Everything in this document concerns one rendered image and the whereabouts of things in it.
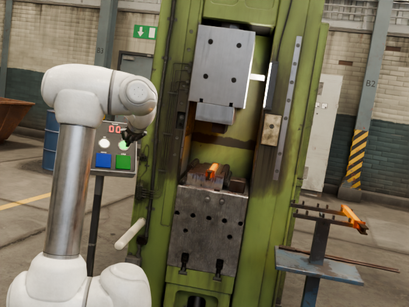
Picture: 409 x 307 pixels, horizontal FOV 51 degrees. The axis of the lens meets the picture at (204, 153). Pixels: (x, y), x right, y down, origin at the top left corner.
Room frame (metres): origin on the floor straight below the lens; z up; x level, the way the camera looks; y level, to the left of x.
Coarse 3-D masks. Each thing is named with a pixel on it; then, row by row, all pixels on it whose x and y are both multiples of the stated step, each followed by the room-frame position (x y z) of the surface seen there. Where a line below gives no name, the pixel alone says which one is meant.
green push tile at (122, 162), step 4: (116, 156) 2.16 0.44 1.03; (120, 156) 2.17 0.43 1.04; (124, 156) 2.18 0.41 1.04; (128, 156) 2.18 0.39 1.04; (116, 160) 2.15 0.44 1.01; (120, 160) 2.16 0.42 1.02; (124, 160) 2.16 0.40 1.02; (128, 160) 2.17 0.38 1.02; (116, 164) 2.14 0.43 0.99; (120, 164) 2.15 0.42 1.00; (124, 164) 2.15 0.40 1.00; (128, 164) 2.16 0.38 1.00; (116, 168) 2.13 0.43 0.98; (120, 168) 2.14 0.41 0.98; (124, 168) 2.14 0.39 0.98; (128, 168) 2.15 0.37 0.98
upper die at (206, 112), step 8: (200, 104) 2.29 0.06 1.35; (208, 104) 2.29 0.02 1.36; (200, 112) 2.29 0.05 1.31; (208, 112) 2.28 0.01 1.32; (216, 112) 2.28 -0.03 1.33; (224, 112) 2.28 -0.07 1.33; (232, 112) 2.27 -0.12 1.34; (200, 120) 2.29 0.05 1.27; (208, 120) 2.28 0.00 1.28; (216, 120) 2.28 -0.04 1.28; (224, 120) 2.28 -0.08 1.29; (232, 120) 2.32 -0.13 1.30
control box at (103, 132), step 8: (104, 128) 2.21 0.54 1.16; (112, 128) 2.23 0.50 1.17; (96, 136) 2.18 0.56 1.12; (104, 136) 2.19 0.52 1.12; (112, 136) 2.21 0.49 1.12; (120, 136) 2.22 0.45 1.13; (96, 144) 2.16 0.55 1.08; (112, 144) 2.19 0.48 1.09; (136, 144) 2.24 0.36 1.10; (96, 152) 2.14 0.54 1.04; (104, 152) 2.15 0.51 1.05; (112, 152) 2.17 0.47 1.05; (120, 152) 2.18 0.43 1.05; (128, 152) 2.20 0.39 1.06; (136, 152) 2.22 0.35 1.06; (112, 160) 2.15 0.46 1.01; (96, 168) 2.10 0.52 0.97; (104, 168) 2.11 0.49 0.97; (112, 168) 2.13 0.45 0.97; (112, 176) 2.18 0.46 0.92; (120, 176) 2.19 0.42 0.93; (128, 176) 2.20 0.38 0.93
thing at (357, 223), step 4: (344, 208) 2.09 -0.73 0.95; (348, 208) 2.10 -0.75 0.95; (344, 212) 2.07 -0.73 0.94; (348, 212) 2.01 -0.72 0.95; (352, 212) 2.03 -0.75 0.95; (348, 216) 1.99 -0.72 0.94; (352, 216) 1.93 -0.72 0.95; (356, 216) 1.94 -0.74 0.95; (352, 220) 1.90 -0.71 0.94; (356, 220) 1.87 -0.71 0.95; (356, 224) 1.83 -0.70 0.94; (360, 224) 1.78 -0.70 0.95; (364, 224) 1.79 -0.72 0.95; (356, 228) 1.82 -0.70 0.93; (360, 228) 1.78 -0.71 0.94; (364, 228) 1.74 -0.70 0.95; (368, 228) 1.74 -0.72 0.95; (360, 232) 1.74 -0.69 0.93; (364, 232) 1.74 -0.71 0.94
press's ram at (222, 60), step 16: (208, 32) 2.29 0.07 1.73; (224, 32) 2.28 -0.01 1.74; (240, 32) 2.27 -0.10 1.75; (208, 48) 2.29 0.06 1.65; (224, 48) 2.28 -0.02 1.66; (240, 48) 2.27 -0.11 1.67; (208, 64) 2.29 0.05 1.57; (224, 64) 2.28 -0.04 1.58; (240, 64) 2.27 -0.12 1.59; (192, 80) 2.29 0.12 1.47; (208, 80) 2.29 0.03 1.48; (224, 80) 2.28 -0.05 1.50; (240, 80) 2.27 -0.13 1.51; (192, 96) 2.29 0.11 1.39; (208, 96) 2.29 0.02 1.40; (224, 96) 2.28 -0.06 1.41; (240, 96) 2.27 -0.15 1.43
